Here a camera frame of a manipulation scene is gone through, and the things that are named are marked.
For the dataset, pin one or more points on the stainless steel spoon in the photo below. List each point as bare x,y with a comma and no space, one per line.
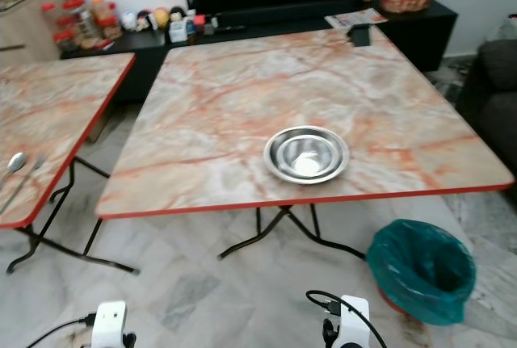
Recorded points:
16,161

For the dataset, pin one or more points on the light wooden cabinet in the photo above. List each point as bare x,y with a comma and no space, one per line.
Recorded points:
24,37

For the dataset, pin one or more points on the small yellow figurine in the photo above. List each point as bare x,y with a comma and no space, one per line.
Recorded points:
161,17

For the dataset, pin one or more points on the small white box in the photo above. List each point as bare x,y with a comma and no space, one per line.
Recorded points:
178,32

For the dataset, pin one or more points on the round stainless steel bowl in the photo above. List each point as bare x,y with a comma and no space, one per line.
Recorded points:
306,156

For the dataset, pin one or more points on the small black box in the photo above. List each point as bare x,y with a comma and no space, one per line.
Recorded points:
359,35

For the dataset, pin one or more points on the red and white magazine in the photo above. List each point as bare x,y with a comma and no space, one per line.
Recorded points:
355,17

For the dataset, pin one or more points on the bin with teal bag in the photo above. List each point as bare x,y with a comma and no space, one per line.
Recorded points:
420,272

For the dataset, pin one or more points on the black low television console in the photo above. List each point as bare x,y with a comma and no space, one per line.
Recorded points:
420,29

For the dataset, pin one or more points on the dark grey sofa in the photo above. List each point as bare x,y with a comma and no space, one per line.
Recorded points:
493,98

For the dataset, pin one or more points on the black metal table leg frame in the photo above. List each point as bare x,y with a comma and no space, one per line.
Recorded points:
60,251
271,228

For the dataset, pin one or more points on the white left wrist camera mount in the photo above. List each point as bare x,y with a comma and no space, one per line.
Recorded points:
109,322

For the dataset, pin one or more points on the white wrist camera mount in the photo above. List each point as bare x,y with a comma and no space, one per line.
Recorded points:
355,320
109,322

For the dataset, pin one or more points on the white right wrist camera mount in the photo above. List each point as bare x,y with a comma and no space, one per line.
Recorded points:
355,320

